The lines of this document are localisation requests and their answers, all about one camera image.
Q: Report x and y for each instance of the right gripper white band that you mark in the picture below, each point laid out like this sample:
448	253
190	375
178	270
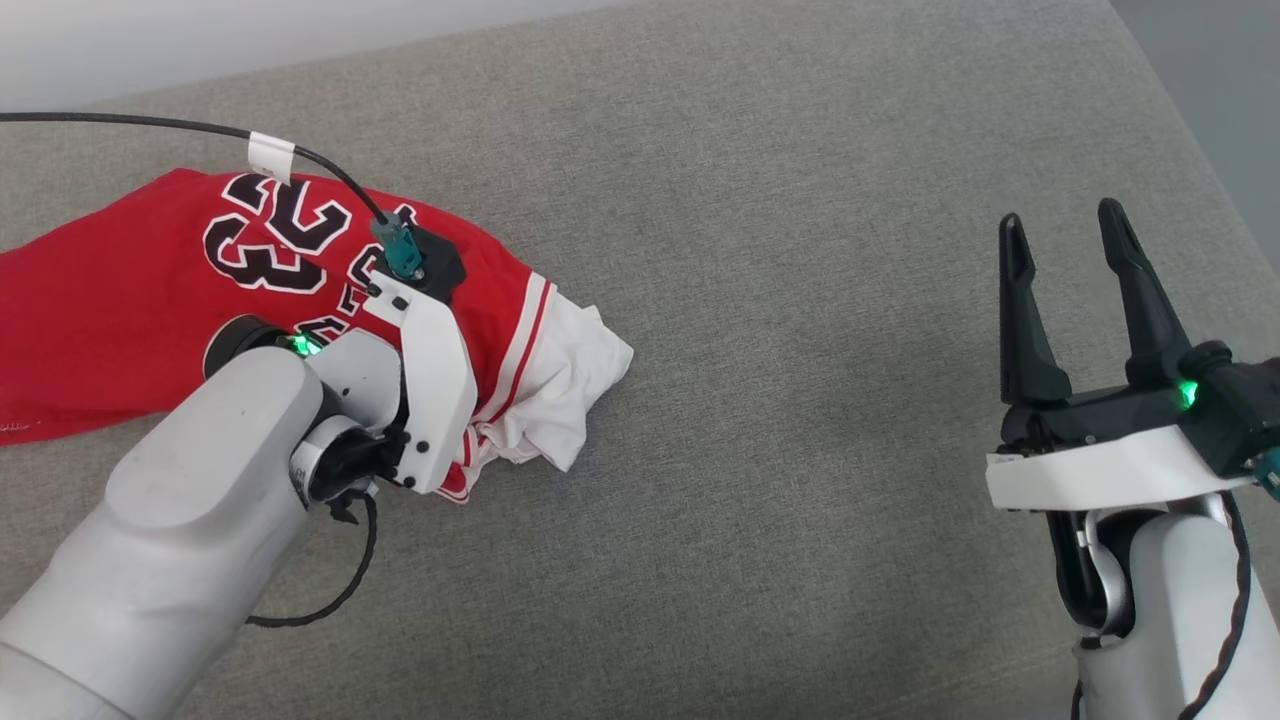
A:
1100	465

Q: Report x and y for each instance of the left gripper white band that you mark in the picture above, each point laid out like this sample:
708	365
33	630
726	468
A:
435	380

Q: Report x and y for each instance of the red Bulls basketball jersey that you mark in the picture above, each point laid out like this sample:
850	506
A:
100	300

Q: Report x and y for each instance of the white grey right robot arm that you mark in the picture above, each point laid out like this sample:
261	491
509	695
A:
1180	620

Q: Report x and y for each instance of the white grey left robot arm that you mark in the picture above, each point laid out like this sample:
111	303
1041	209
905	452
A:
170	520

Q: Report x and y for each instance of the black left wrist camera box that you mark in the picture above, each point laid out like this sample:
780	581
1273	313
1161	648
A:
438	262

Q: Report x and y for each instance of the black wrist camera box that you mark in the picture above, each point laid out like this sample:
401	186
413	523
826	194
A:
1240	405
438	262

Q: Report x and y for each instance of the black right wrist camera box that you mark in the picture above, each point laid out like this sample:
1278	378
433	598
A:
1240	405

